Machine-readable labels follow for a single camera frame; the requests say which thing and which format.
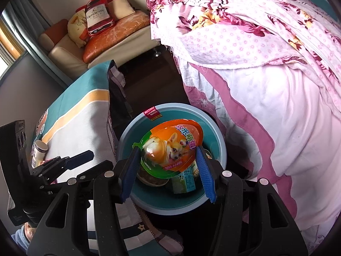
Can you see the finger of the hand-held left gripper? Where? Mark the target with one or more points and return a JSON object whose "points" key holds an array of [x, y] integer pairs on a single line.
{"points": [[101, 168], [78, 158]]}

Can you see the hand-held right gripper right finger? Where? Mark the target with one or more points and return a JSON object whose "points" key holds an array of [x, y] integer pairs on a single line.
{"points": [[206, 173]]}

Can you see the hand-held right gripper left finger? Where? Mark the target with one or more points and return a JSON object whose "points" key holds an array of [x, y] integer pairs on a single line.
{"points": [[130, 170]]}

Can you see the orange green egg toy pack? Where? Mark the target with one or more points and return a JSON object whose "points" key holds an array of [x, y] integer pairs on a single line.
{"points": [[170, 146]]}

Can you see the teal plastic basin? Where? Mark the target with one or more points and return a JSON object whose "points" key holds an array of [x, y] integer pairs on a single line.
{"points": [[165, 201]]}

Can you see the person's left forearm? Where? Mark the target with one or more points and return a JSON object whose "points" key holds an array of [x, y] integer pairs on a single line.
{"points": [[20, 238]]}

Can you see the green drink carton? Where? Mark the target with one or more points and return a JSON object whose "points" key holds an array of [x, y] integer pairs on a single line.
{"points": [[183, 182]]}

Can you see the round paper bowl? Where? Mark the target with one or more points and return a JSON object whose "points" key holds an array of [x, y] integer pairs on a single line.
{"points": [[154, 181]]}

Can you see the white bottle with dark cap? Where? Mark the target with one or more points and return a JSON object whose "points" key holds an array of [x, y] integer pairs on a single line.
{"points": [[39, 152]]}

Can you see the teal striped printed blanket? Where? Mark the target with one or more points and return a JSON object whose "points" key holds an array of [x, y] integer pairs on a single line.
{"points": [[80, 117]]}

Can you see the purple checked cloth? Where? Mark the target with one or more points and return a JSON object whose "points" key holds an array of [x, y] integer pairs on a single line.
{"points": [[117, 76]]}

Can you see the pink white bed cover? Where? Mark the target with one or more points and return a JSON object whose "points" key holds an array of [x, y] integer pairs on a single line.
{"points": [[279, 117]]}

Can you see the cream sofa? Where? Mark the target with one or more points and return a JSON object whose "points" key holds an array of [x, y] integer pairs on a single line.
{"points": [[64, 50]]}

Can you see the orange cushion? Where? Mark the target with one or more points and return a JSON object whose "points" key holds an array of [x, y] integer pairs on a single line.
{"points": [[114, 38]]}

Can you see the window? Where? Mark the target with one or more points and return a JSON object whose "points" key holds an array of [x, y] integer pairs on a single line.
{"points": [[9, 45]]}

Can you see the pale yellow cartoon cushion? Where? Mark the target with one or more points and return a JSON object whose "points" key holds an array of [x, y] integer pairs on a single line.
{"points": [[77, 29]]}

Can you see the grey teal curtain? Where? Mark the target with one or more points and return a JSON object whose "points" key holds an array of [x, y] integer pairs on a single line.
{"points": [[34, 32]]}

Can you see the bottle-shaped red pillow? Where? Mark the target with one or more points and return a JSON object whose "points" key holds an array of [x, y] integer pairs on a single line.
{"points": [[98, 17]]}

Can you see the beige cushion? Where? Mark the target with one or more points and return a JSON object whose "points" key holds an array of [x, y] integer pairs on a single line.
{"points": [[121, 6]]}

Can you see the floral pink quilt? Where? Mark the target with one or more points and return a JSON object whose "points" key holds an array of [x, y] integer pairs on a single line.
{"points": [[239, 18]]}

